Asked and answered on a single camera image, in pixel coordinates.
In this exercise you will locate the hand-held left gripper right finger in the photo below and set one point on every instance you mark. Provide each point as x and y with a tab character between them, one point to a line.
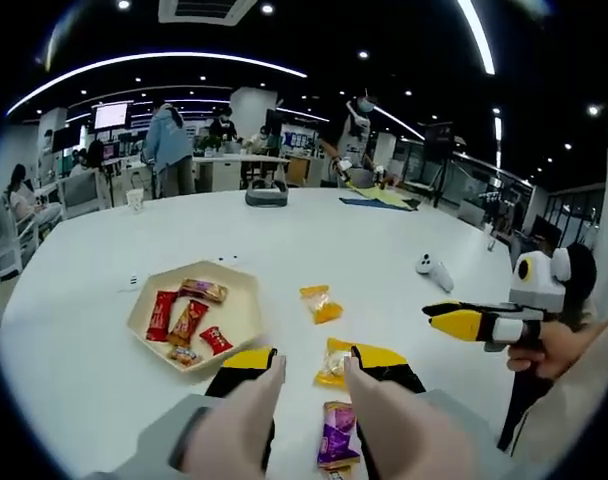
394	377

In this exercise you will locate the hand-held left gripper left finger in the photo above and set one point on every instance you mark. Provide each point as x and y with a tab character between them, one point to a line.
231	381

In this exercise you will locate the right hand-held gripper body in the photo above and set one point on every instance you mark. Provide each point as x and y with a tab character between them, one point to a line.
541	290

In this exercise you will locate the small red food packet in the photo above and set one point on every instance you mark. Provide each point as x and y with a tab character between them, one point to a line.
216	340

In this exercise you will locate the small orange food packet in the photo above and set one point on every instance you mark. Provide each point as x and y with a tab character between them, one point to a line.
184	356

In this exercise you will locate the pink food tongs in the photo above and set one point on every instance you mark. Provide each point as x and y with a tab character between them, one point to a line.
234	435

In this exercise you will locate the cream hexagonal container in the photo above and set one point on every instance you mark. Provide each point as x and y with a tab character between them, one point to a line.
234	320

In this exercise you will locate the yellow food packet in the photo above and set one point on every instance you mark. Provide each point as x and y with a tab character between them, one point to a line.
331	365
320	306

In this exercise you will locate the orange brown food bar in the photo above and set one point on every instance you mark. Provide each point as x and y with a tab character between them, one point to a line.
186	322

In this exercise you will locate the purple food packet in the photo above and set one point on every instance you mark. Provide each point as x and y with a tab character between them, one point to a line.
336	435

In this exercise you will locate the brown purple-label food bar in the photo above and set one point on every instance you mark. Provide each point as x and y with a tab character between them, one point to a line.
204	291

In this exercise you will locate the long red food bar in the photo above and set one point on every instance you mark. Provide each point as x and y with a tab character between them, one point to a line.
161	315

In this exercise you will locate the small orange candy packet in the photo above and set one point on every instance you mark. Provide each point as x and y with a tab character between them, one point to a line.
336	471

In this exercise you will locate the person's right hand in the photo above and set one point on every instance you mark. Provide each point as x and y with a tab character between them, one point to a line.
559	350

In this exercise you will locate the white controller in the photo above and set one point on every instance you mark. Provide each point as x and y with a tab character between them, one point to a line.
434	272

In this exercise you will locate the small white bottle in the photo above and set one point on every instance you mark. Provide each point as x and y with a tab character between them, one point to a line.
491	240

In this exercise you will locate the yellow cloth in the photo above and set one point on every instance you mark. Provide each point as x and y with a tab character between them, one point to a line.
384	193

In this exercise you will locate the blue cloth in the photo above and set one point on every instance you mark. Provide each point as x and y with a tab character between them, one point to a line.
369	204

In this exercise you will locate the black screen on tripod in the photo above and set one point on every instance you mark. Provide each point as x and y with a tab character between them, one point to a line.
439	140

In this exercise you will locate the grey headset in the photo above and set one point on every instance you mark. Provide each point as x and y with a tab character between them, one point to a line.
266	197

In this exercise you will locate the white paper cup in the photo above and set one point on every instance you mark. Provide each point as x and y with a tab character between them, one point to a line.
135	201

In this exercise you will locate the white desk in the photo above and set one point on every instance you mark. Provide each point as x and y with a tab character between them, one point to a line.
219	175

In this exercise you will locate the curved ceiling light strip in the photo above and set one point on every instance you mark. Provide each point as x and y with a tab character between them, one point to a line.
184	54
489	67

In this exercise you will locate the white office chair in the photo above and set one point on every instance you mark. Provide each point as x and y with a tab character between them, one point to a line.
6	240

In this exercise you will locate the small hanging lit screen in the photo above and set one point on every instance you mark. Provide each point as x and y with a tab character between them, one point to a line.
111	116

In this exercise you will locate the ceiling air vent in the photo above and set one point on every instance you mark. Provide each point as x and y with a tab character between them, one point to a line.
204	9

